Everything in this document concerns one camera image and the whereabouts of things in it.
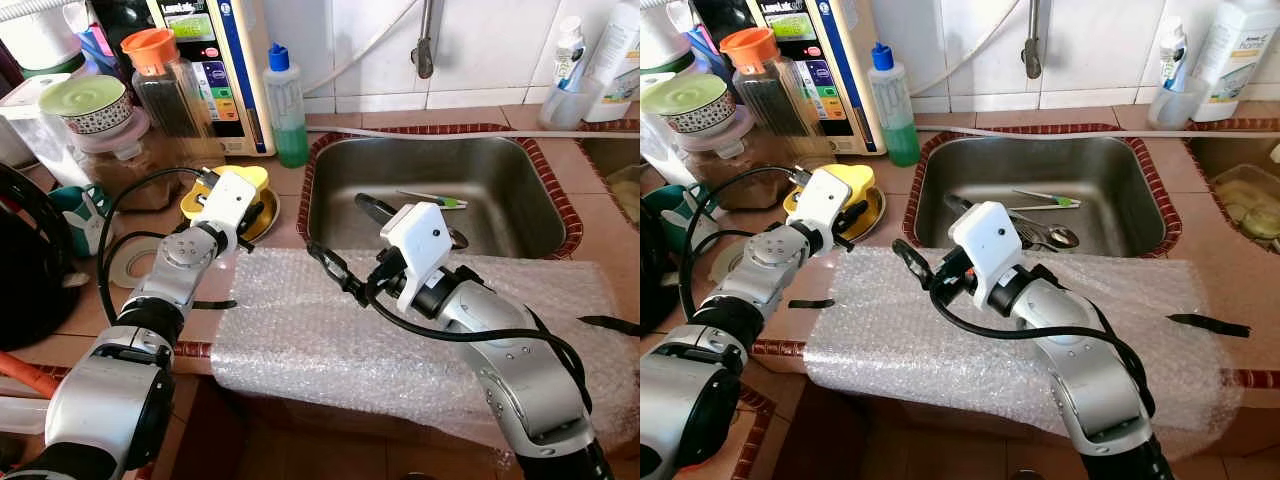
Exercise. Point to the large white detergent bottle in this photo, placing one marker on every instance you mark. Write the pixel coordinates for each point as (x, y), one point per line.
(1235, 60)
(618, 60)

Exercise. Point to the steel spoon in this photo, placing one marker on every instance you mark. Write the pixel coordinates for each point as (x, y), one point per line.
(1058, 238)

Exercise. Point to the white plastic tray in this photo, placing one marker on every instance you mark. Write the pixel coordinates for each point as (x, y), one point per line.
(20, 415)

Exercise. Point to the green dish soap bottle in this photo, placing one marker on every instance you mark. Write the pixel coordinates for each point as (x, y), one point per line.
(288, 120)
(895, 120)

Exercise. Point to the clear plastic container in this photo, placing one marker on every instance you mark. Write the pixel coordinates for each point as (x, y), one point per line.
(625, 195)
(1245, 200)

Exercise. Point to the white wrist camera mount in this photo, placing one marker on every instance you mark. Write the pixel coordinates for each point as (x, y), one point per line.
(420, 250)
(985, 250)
(225, 205)
(825, 200)

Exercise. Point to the cream water ionizer machine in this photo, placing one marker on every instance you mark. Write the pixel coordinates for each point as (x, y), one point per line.
(850, 70)
(245, 70)

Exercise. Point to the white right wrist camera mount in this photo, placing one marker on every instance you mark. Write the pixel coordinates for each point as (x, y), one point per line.
(985, 250)
(420, 250)

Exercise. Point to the black round appliance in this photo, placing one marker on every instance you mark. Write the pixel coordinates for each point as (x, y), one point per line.
(30, 270)

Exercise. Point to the green white mug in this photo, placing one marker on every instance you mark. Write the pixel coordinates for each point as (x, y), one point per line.
(80, 215)
(675, 215)

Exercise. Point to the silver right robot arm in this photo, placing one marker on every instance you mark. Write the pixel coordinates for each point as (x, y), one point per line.
(520, 380)
(1090, 380)

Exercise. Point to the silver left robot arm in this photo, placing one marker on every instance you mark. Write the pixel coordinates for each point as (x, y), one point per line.
(100, 400)
(690, 400)

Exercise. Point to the brown filled jar pink lid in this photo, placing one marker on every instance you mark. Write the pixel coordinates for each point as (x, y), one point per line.
(125, 165)
(730, 165)

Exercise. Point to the steel faucet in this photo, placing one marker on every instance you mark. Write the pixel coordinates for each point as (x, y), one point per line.
(1032, 55)
(425, 55)

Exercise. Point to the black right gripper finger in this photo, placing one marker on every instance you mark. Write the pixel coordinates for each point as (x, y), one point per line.
(375, 208)
(918, 265)
(962, 205)
(335, 270)

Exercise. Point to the clear plastic cup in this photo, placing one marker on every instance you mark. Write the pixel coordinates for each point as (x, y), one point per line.
(568, 105)

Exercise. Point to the steel plate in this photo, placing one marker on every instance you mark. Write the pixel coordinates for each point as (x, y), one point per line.
(875, 212)
(268, 215)

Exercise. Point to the yellow plastic bowl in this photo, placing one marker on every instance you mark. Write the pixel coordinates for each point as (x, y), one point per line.
(862, 180)
(195, 200)

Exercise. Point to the white tape roll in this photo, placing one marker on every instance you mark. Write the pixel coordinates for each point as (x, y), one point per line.
(722, 265)
(125, 265)

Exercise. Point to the white green pot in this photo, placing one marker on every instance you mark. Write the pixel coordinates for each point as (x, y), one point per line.
(660, 45)
(40, 45)

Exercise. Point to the green lid patterned tin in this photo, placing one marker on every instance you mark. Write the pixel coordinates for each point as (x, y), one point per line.
(85, 105)
(690, 103)

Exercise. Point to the glass jar orange lid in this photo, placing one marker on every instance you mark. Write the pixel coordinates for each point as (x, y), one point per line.
(170, 90)
(770, 90)

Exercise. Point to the steel sink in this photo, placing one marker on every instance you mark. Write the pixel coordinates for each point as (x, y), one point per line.
(1210, 150)
(490, 180)
(600, 155)
(1100, 175)

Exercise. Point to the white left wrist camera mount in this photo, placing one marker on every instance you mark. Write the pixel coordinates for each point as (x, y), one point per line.
(825, 200)
(225, 205)

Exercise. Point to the clear bubble wrap sheet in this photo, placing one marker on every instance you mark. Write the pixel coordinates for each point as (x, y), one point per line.
(330, 350)
(900, 350)

